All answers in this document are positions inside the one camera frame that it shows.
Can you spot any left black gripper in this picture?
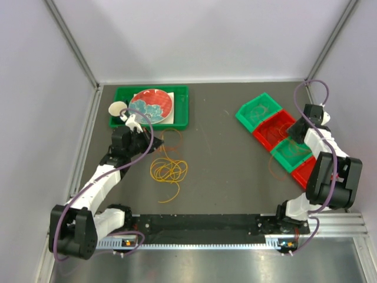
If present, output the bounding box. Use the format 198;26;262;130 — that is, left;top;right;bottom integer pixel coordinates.
126;126;164;157

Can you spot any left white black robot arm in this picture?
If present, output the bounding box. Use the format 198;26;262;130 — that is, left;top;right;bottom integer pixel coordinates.
49;126;164;261

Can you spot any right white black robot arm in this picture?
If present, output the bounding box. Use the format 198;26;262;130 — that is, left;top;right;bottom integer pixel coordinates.
275;104;362;233

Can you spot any red bin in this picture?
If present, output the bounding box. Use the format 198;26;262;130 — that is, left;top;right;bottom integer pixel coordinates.
291;156;316;191
252;110;296;152

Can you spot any cream paper cup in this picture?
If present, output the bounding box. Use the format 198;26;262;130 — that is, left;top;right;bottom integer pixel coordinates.
108;101;127;117

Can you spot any red bin near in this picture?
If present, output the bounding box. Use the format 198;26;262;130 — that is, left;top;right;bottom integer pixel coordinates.
291;156;316;191

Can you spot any green bin far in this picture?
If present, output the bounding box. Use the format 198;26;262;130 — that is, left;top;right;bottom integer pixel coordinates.
235;93;282;133

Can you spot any red blue floral plate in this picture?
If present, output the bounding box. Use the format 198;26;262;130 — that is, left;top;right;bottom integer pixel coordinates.
128;88;174;125

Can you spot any green plastic tray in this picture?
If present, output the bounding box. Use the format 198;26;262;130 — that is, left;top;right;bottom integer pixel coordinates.
114;85;189;131

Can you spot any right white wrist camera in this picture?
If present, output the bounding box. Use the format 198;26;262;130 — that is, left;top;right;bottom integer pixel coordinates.
319;103;330;126

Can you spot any yellow cable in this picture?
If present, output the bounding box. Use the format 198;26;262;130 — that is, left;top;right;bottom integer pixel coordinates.
149;150;189;204

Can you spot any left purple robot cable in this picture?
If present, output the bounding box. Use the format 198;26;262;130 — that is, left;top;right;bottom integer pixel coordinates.
52;108;154;262

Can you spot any aluminium frame rail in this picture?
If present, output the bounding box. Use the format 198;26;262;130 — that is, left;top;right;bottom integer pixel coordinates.
315;213;368;238

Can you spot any slotted cable duct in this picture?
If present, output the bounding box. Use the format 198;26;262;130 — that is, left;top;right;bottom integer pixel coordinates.
97;237;298;251

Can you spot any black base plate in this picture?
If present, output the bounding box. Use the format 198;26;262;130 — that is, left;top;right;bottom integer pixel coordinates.
100;213;312;245

